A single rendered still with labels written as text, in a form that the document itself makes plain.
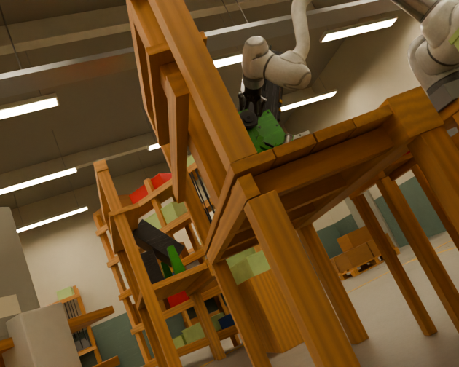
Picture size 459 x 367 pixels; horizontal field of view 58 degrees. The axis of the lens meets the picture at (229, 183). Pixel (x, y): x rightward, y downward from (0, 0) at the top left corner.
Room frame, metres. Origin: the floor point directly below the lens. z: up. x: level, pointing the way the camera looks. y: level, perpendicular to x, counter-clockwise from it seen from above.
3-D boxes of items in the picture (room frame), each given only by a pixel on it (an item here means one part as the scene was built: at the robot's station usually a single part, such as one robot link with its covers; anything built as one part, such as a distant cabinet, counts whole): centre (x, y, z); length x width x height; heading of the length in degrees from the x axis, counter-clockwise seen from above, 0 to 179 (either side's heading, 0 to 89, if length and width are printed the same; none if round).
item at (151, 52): (1.90, 0.06, 1.52); 0.90 x 0.25 x 0.04; 13
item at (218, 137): (1.89, 0.10, 1.36); 1.49 x 0.09 x 0.97; 13
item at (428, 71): (1.68, -1.00, 1.08); 0.18 x 0.16 x 0.22; 10
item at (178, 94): (1.88, 0.17, 1.23); 1.30 x 0.05 x 0.09; 13
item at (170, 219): (5.22, 0.88, 1.19); 2.30 x 0.55 x 2.39; 61
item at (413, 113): (2.03, -0.46, 0.82); 1.50 x 0.14 x 0.15; 13
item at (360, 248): (8.37, -1.69, 0.37); 1.20 x 0.80 x 0.74; 119
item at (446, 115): (1.69, -0.99, 0.83); 0.32 x 0.32 x 0.04; 18
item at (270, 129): (1.90, -0.27, 1.17); 0.13 x 0.12 x 0.20; 13
